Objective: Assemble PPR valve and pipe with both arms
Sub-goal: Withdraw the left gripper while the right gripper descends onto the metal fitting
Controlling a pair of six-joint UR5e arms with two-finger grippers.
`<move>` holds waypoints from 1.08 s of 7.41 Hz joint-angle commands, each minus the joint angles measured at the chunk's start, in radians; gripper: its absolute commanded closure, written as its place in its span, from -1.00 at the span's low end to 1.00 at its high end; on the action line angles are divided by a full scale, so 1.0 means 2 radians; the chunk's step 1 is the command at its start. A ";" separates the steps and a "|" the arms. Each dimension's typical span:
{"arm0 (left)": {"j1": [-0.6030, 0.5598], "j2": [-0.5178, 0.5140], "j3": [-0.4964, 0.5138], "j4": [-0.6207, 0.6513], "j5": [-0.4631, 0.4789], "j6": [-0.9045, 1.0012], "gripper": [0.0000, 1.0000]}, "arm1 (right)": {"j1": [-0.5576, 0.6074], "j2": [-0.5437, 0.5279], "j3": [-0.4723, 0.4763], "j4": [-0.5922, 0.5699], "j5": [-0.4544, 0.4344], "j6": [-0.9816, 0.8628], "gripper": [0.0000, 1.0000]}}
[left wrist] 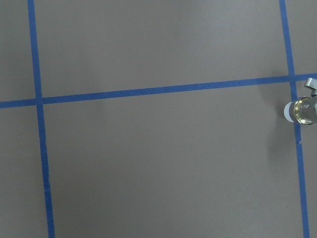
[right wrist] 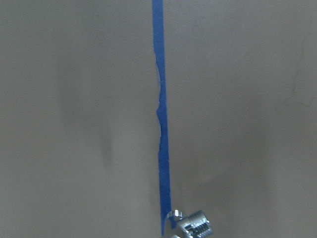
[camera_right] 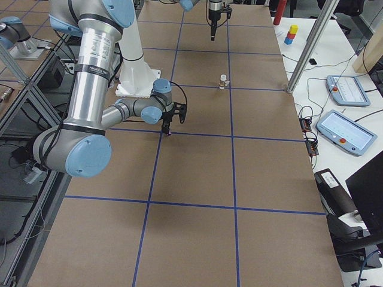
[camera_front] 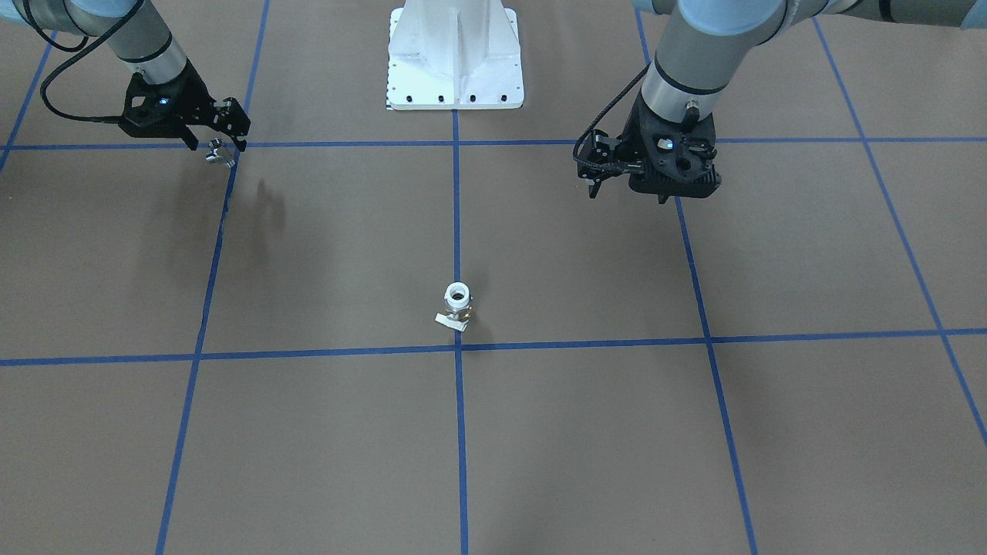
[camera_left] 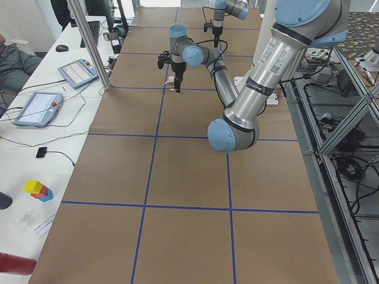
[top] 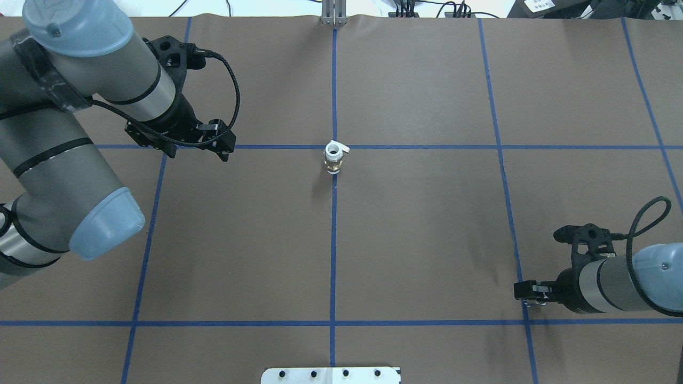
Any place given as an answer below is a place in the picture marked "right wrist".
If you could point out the chrome threaded pipe fitting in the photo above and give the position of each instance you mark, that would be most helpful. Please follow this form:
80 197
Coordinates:
178 225

